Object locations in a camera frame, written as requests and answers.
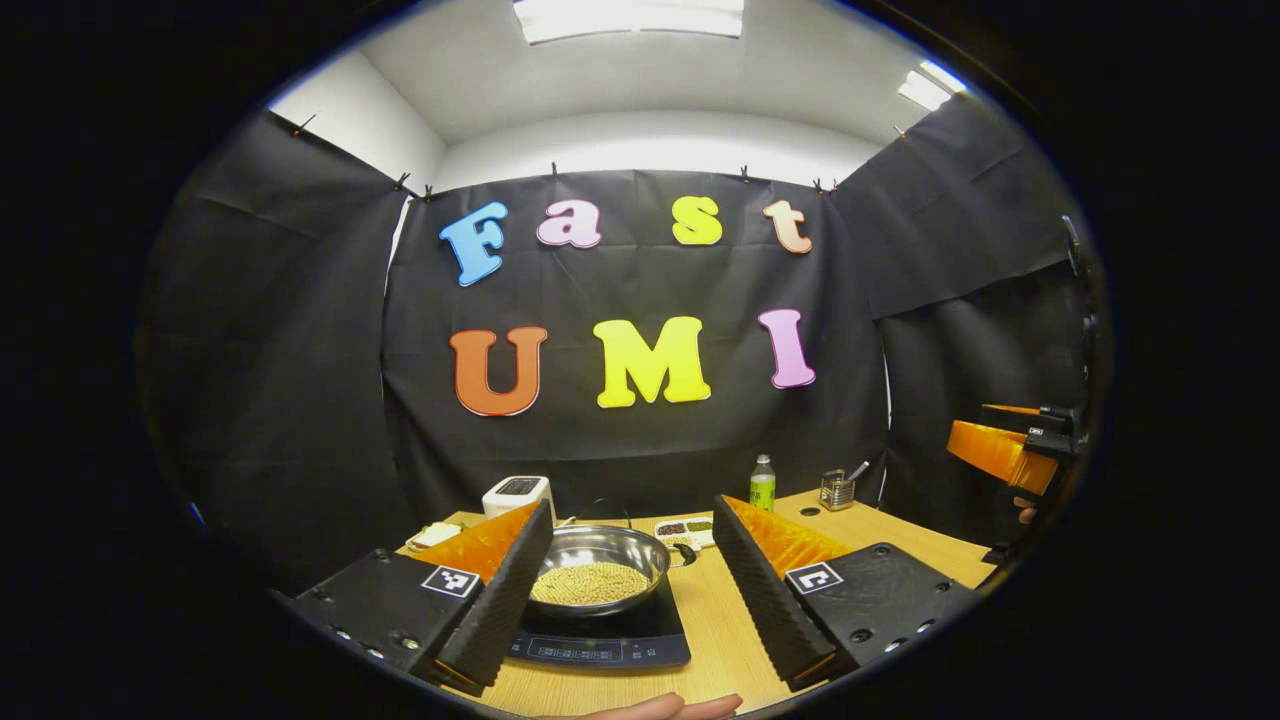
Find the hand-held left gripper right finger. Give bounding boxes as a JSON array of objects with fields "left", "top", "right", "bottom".
[{"left": 712, "top": 493, "right": 981, "bottom": 694}]

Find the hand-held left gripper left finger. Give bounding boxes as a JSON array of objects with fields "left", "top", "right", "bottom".
[{"left": 275, "top": 498, "right": 556, "bottom": 698}]

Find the black induction cooktop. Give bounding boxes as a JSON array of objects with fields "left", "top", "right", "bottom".
[{"left": 505, "top": 575, "right": 693, "bottom": 671}]

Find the stainless steel pot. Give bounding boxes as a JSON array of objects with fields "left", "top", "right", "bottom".
[{"left": 527, "top": 524, "right": 698, "bottom": 619}]

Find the pile of soybeans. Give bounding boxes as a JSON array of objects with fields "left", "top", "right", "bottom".
[{"left": 530, "top": 561, "right": 651, "bottom": 607}]

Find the white sandwich plate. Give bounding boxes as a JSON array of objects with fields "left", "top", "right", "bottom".
[{"left": 405, "top": 520, "right": 466, "bottom": 553}]

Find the white divided dish of beans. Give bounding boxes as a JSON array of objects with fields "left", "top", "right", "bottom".
[{"left": 654, "top": 517, "right": 717, "bottom": 551}]

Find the white toaster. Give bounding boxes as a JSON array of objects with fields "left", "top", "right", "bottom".
[{"left": 482, "top": 476, "right": 556, "bottom": 523}]

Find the black backdrop cloth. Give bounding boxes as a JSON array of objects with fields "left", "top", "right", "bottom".
[{"left": 135, "top": 92, "right": 1101, "bottom": 601}]

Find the small ceiling light panel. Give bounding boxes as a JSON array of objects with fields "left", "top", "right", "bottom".
[{"left": 897, "top": 58, "right": 969, "bottom": 113}]

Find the large ceiling light panel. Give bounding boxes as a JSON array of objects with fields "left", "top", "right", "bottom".
[{"left": 512, "top": 0, "right": 746, "bottom": 46}]

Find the black power cord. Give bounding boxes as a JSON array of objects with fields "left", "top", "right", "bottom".
[{"left": 570, "top": 497, "right": 633, "bottom": 531}]

